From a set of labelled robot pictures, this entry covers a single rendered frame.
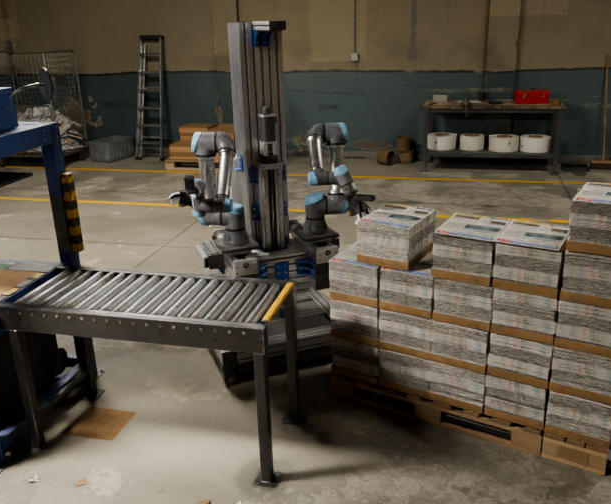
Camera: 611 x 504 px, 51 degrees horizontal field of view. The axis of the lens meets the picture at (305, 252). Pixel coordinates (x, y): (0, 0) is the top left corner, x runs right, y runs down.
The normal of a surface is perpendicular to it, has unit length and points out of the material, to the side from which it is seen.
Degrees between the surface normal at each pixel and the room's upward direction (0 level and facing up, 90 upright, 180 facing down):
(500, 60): 90
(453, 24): 90
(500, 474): 0
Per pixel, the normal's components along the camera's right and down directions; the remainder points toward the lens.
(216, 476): -0.03, -0.94
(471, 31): -0.24, 0.33
